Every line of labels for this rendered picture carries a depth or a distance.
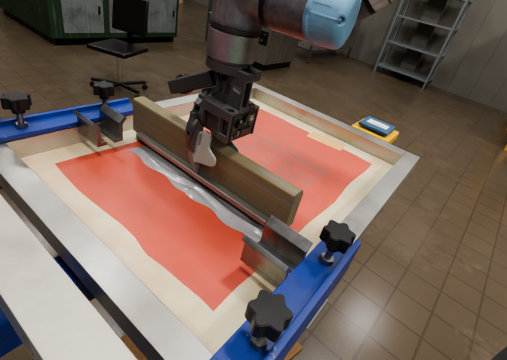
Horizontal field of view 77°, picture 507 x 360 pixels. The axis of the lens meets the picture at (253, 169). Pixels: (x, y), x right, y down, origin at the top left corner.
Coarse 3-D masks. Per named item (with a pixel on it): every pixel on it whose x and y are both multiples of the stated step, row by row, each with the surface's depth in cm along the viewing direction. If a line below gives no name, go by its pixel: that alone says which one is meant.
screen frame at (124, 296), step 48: (192, 96) 89; (0, 144) 54; (48, 144) 61; (384, 144) 87; (48, 192) 47; (384, 192) 66; (48, 240) 43; (96, 240) 41; (96, 288) 37; (144, 288) 37; (144, 336) 33; (192, 336) 33
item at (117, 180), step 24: (264, 120) 94; (144, 144) 70; (72, 168) 58; (96, 168) 59; (120, 168) 61; (144, 168) 62; (96, 192) 54; (120, 192) 55; (144, 192) 57; (168, 192) 58; (120, 216) 51
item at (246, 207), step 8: (136, 136) 67; (144, 136) 66; (152, 144) 64; (160, 144) 64; (160, 152) 63; (168, 152) 63; (176, 160) 61; (184, 168) 60; (192, 176) 59; (200, 176) 58; (208, 184) 57; (216, 184) 57; (224, 192) 55; (232, 200) 54; (240, 200) 55; (240, 208) 54; (248, 208) 53; (256, 216) 52; (264, 216) 52; (264, 224) 52
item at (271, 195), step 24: (144, 120) 65; (168, 120) 60; (168, 144) 63; (216, 144) 56; (216, 168) 56; (240, 168) 53; (264, 168) 52; (240, 192) 55; (264, 192) 51; (288, 192) 48; (288, 216) 50
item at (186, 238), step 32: (352, 160) 84; (320, 192) 68; (128, 224) 50; (160, 224) 51; (192, 224) 52; (224, 224) 54; (160, 256) 46; (192, 256) 47; (224, 256) 48; (192, 288) 42; (224, 288) 43
